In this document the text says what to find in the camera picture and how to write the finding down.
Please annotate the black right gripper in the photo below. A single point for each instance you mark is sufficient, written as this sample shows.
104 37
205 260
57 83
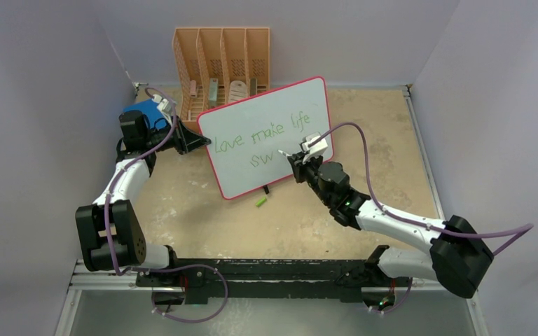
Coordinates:
299 167

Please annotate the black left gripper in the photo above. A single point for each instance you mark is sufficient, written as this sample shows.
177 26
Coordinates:
185 140

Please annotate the green whiteboard marker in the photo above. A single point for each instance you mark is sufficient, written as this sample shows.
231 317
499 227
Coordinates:
285 154

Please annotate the green marker cap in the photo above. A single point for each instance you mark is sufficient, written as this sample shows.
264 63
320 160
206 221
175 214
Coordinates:
261 201

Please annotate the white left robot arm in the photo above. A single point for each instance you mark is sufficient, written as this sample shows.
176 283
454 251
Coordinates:
109 232

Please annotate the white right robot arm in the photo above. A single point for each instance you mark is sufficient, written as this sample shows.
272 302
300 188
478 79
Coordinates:
447 251

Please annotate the pink-framed whiteboard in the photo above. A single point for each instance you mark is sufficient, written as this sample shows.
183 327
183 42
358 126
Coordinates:
247 134

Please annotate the orange plastic file organizer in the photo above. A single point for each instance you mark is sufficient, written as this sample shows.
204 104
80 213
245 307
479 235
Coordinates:
210 59

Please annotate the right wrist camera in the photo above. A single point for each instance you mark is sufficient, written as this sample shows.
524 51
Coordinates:
313 146

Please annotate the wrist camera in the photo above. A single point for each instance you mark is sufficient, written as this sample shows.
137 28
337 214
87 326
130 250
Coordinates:
313 146
164 106

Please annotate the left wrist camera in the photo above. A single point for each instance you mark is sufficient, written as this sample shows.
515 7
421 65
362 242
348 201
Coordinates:
164 106

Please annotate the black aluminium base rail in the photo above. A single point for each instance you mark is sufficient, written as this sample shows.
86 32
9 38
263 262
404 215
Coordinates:
198 280

